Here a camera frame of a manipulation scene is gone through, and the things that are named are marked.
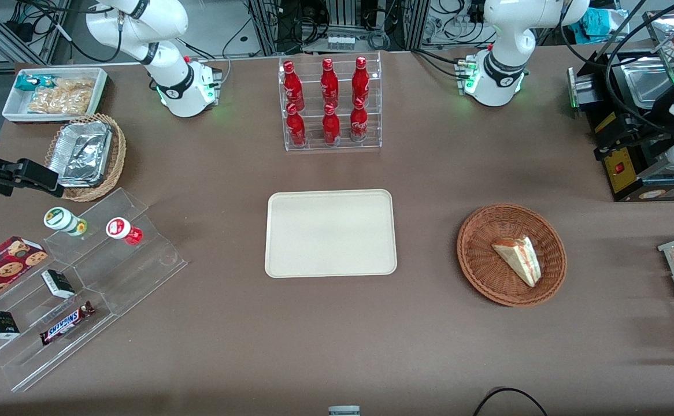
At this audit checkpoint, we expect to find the grey box with green light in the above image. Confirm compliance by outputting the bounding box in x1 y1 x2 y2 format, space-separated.
566 65 604 118

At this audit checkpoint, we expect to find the red lid drink bottle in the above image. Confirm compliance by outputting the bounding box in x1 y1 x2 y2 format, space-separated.
105 217 144 246

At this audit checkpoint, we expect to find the teal wrapped snack pack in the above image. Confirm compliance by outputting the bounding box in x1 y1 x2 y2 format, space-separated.
14 73 61 92

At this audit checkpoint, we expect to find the snickers chocolate bar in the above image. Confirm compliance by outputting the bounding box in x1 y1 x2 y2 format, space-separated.
39 300 97 347

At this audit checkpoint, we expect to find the black hot food display case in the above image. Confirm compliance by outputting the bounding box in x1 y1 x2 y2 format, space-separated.
568 9 674 202

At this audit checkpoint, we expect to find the green lid drink bottle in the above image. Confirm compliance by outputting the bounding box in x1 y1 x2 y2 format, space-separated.
43 206 88 237

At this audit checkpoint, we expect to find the small black box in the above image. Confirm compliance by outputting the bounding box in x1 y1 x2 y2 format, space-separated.
0 310 21 340
40 269 76 299

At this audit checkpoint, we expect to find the teal cloth bundle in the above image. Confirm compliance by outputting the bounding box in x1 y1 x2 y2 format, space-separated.
579 8 630 45

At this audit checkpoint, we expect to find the black cable loop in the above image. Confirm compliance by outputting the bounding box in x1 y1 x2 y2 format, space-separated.
472 387 549 416

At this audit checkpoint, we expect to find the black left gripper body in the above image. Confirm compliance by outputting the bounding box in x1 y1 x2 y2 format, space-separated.
636 111 674 164

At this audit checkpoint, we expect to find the red cola bottle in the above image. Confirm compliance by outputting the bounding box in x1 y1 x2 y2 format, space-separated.
351 56 371 106
282 60 305 109
349 98 369 143
321 103 342 147
320 58 340 108
286 103 308 147

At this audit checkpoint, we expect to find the white power strip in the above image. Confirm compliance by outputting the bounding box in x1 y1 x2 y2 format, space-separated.
325 33 357 51

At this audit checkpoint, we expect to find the cream plastic tray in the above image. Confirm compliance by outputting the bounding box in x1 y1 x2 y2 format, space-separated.
264 188 398 279

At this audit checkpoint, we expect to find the small wicker basket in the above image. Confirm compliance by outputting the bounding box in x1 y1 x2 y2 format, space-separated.
45 113 127 203

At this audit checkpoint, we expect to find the clear acrylic bottle rack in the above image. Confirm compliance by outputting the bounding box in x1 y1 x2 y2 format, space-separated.
277 51 383 153

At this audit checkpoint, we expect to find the white rectangular snack bin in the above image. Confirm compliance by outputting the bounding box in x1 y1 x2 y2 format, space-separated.
2 67 109 124

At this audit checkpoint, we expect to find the silver foil container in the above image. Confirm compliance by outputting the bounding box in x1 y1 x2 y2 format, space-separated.
47 121 113 188

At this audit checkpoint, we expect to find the red cookie box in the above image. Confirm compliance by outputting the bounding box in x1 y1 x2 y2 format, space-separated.
0 235 49 316

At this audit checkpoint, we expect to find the large brown wicker basket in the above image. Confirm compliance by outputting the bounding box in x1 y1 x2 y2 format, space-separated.
456 203 568 308

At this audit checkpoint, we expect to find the steel food pan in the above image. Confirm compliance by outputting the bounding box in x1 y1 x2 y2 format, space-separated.
619 56 674 110

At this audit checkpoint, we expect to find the clear acrylic tiered stand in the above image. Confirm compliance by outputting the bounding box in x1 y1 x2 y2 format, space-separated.
0 187 189 393

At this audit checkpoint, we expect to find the clear bag of crackers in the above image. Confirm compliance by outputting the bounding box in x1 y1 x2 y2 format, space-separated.
27 77 97 115

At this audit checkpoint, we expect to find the triangular sandwich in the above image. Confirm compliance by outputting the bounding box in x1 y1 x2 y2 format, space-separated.
491 235 542 288

